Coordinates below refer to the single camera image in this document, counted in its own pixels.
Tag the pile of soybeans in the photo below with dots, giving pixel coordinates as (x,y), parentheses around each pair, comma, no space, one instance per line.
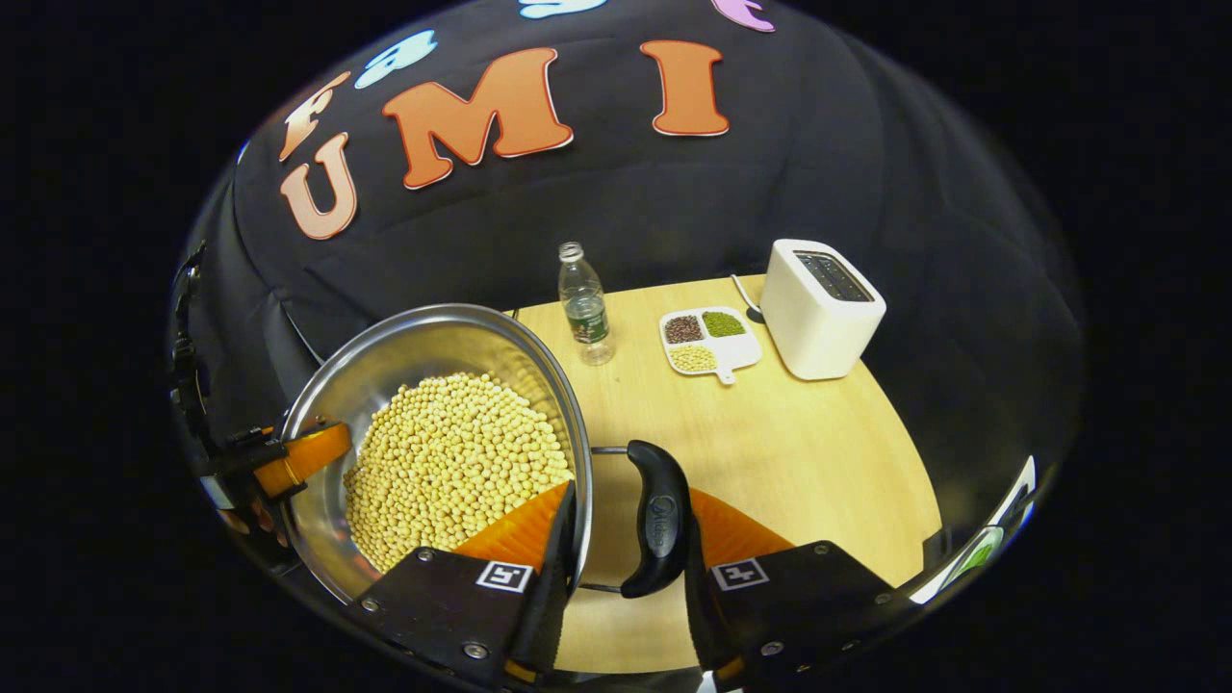
(452,462)

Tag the portion of yellow beans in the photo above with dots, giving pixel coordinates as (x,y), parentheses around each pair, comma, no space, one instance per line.
(693,358)

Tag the portion of green beans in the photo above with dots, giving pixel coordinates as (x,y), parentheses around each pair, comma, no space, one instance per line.
(723,323)

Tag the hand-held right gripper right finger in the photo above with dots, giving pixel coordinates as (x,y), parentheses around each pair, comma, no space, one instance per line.
(799,597)

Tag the white and green sheet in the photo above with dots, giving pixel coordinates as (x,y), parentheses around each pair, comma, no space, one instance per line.
(977,558)

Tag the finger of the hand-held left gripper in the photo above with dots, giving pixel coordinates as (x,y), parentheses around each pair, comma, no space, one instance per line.
(308,457)

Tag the white toaster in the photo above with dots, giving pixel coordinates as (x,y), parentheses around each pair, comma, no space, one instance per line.
(818,318)

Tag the clear plastic water bottle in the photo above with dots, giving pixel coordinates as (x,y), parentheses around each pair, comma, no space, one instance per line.
(584,308)

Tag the white divided plate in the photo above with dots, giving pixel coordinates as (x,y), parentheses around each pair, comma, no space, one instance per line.
(736,351)

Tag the black backdrop cloth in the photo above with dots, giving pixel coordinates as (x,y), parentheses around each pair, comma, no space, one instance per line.
(818,144)

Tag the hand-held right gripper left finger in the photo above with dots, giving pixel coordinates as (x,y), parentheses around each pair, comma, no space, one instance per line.
(553,577)

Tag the portion of brown beans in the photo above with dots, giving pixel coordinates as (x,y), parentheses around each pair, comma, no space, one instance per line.
(683,329)

